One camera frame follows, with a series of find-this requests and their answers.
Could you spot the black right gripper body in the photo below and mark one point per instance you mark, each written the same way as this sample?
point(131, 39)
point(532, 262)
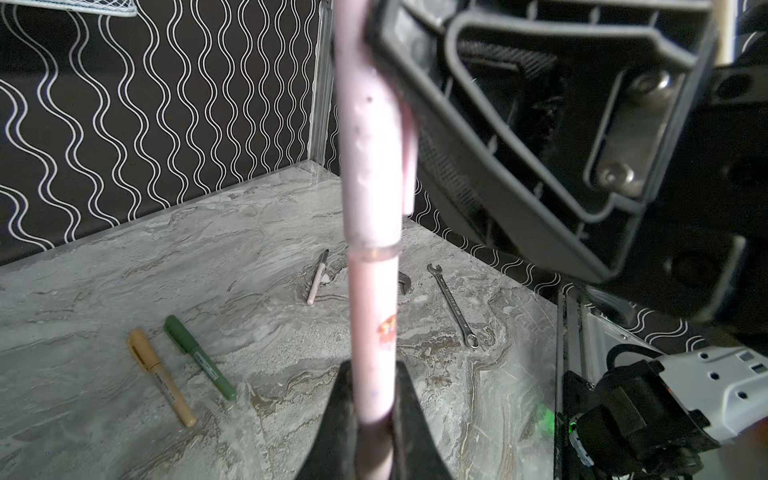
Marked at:
point(701, 252)

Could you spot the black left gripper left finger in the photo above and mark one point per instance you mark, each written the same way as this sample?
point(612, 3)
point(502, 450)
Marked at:
point(333, 451)

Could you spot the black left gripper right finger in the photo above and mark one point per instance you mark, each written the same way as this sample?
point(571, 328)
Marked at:
point(415, 453)

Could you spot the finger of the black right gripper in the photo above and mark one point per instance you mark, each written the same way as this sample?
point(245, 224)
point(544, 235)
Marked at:
point(550, 123)

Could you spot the pink pen cap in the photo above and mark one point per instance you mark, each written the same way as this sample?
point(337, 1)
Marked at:
point(378, 138)

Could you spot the green pen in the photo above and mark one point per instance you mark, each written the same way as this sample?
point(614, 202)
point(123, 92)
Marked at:
point(188, 345)

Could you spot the tan pen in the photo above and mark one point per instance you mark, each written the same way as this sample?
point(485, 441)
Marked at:
point(149, 361)

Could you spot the pink pen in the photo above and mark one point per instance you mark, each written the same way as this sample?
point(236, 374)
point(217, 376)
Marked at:
point(373, 292)
point(319, 272)

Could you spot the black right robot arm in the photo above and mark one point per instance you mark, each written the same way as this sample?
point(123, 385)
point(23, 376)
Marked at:
point(647, 415)

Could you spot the small steel spanner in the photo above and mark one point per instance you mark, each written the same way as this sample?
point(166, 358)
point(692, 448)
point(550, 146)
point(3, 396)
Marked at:
point(469, 337)

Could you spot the white wire mesh basket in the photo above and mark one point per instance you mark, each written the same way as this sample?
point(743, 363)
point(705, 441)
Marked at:
point(117, 8)

